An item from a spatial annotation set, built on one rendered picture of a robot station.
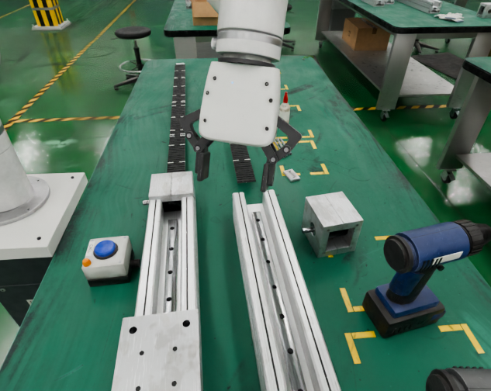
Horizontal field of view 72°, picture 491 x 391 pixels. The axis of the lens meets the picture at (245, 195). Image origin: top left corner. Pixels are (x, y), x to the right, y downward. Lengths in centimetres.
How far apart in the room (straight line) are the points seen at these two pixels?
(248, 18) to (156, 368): 45
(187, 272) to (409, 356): 41
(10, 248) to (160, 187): 34
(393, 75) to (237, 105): 275
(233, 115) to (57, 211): 60
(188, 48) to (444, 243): 245
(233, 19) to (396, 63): 272
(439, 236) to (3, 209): 90
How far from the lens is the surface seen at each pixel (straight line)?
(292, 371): 57
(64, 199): 96
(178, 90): 150
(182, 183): 81
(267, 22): 44
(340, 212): 75
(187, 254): 66
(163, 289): 66
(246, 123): 44
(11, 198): 95
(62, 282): 81
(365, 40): 443
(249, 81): 44
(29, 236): 89
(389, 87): 317
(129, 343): 53
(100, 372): 67
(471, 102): 237
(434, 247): 56
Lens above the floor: 135
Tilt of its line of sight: 39 degrees down
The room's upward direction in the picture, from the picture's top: straight up
